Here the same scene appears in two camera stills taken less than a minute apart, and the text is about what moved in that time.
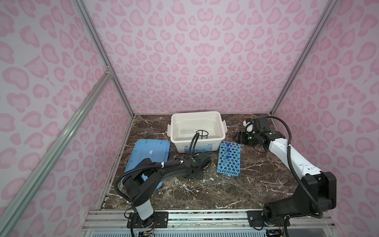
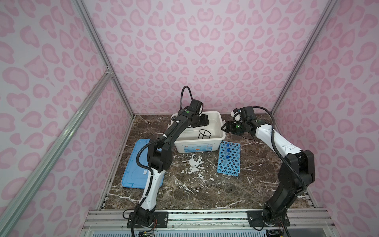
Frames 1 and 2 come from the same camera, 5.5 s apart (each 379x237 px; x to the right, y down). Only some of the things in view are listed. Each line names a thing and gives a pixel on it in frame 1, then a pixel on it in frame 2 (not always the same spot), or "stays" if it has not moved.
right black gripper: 241,138 → 230,128
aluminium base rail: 105,220 stays
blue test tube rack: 232,167 stays
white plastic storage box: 208,125 stays
